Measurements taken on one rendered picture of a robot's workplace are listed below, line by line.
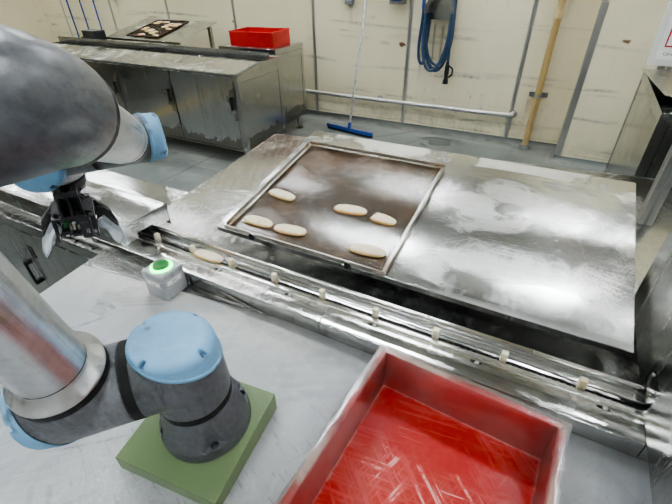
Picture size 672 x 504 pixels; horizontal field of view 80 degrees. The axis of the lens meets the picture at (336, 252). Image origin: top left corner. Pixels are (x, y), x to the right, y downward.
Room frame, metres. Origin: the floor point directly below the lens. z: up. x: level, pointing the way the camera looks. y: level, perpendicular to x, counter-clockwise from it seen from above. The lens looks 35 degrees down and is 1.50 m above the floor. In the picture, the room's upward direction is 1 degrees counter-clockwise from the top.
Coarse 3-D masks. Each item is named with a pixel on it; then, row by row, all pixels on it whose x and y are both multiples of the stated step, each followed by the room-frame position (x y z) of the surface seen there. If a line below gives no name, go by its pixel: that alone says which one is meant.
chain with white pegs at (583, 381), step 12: (156, 240) 1.00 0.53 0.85; (192, 252) 0.93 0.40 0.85; (228, 264) 0.88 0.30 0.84; (276, 276) 0.80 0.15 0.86; (372, 312) 0.66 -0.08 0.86; (396, 324) 0.65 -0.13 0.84; (432, 336) 0.60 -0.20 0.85; (468, 348) 0.57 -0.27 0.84; (504, 360) 0.53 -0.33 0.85; (636, 408) 0.42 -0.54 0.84
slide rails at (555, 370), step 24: (168, 240) 1.00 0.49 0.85; (216, 264) 0.87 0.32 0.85; (240, 264) 0.87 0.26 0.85; (288, 288) 0.77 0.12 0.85; (312, 288) 0.76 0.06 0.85; (360, 312) 0.68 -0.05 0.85; (384, 312) 0.67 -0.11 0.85; (456, 336) 0.60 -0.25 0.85; (528, 360) 0.53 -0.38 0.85; (600, 384) 0.47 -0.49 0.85; (624, 408) 0.42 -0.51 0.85
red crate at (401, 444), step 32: (384, 416) 0.43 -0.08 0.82; (416, 416) 0.43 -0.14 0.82; (448, 416) 0.43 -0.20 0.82; (352, 448) 0.37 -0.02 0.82; (384, 448) 0.37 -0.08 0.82; (416, 448) 0.37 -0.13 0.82; (448, 448) 0.37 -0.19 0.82; (480, 448) 0.36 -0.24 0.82; (512, 448) 0.36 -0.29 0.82; (352, 480) 0.32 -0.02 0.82; (384, 480) 0.32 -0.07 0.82; (416, 480) 0.31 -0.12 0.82; (448, 480) 0.31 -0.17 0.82; (480, 480) 0.31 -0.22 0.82; (512, 480) 0.31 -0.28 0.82
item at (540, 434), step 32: (384, 352) 0.49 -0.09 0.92; (384, 384) 0.49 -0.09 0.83; (416, 384) 0.46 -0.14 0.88; (448, 384) 0.43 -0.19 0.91; (352, 416) 0.38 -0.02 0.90; (480, 416) 0.40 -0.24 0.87; (512, 416) 0.37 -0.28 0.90; (544, 416) 0.36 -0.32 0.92; (320, 448) 0.32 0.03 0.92; (544, 448) 0.34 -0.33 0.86; (320, 480) 0.30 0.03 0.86; (544, 480) 0.27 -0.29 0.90
